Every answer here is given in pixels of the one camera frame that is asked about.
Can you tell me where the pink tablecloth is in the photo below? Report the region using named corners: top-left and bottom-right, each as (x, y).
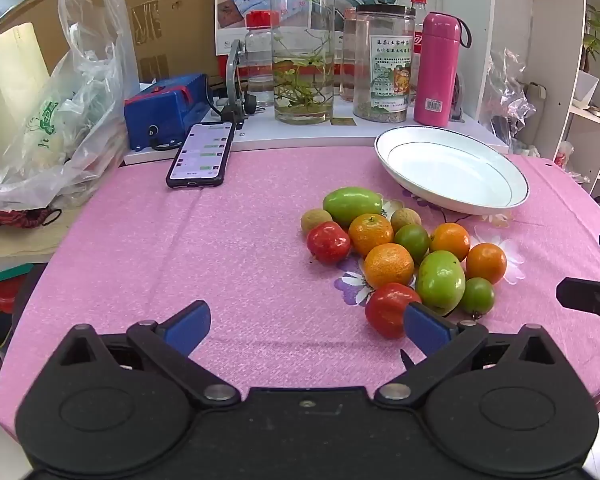
top-left (0, 147), bottom-right (600, 411)

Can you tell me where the white shelving unit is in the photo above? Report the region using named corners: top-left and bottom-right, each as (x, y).
top-left (490, 0), bottom-right (600, 206)

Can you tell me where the blue device box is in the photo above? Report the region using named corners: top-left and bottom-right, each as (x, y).
top-left (124, 73), bottom-right (211, 151)

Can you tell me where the clear labelled jar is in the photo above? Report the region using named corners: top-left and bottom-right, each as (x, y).
top-left (352, 5), bottom-right (417, 124)

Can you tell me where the clear red cap bottle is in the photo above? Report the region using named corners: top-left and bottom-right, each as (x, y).
top-left (245, 10), bottom-right (280, 108)

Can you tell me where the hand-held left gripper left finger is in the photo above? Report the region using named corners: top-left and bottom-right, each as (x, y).
top-left (52, 300), bottom-right (242, 407)

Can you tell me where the white raised board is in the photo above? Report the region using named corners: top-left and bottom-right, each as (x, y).
top-left (124, 110), bottom-right (511, 166)

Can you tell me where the crumpled clear plastic bag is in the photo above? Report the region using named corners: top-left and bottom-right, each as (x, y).
top-left (480, 47), bottom-right (538, 153)

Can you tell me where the potted green plant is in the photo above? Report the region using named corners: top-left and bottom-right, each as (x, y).
top-left (580, 4), bottom-right (600, 73)

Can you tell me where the small brown fruit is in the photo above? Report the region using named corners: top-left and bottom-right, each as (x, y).
top-left (300, 209), bottom-right (334, 235)
top-left (390, 208), bottom-right (423, 233)

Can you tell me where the large green fruit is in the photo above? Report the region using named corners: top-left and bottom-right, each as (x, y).
top-left (415, 250), bottom-right (467, 316)
top-left (322, 186), bottom-right (384, 228)

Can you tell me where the brown cardboard box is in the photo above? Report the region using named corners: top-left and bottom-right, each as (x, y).
top-left (45, 0), bottom-right (218, 86)

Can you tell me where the red black cloth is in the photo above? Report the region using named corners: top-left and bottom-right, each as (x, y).
top-left (0, 202), bottom-right (63, 240)

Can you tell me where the orange tangerine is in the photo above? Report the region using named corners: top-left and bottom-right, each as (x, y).
top-left (364, 243), bottom-right (415, 289)
top-left (465, 242), bottom-right (508, 285)
top-left (429, 222), bottom-right (471, 262)
top-left (348, 214), bottom-right (395, 258)

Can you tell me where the black smartphone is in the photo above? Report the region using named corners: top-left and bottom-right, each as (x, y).
top-left (166, 121), bottom-right (235, 189)

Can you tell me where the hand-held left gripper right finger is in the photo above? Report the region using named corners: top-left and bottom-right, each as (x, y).
top-left (374, 302), bottom-right (561, 408)

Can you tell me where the grey metal stand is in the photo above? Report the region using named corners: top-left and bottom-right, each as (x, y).
top-left (223, 39), bottom-right (248, 133)

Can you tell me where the white plate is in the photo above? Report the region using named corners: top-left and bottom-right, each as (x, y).
top-left (374, 126), bottom-right (530, 216)

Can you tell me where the red fruit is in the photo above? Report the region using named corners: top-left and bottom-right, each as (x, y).
top-left (364, 282), bottom-right (422, 340)
top-left (306, 222), bottom-right (352, 264)

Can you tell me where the small green fruit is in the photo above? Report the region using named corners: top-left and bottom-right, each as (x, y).
top-left (460, 277), bottom-right (496, 317)
top-left (394, 224), bottom-right (432, 264)

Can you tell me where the cream cardboard sheet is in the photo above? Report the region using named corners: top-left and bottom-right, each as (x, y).
top-left (0, 22), bottom-right (51, 181)

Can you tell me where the glass vase with plant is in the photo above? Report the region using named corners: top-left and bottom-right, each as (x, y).
top-left (269, 0), bottom-right (336, 125)

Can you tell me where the pink thermos bottle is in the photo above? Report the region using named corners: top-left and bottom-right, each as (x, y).
top-left (413, 11), bottom-right (473, 127)

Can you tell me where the red cap cola bottle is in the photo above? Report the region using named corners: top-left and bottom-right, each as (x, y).
top-left (407, 0), bottom-right (428, 106)

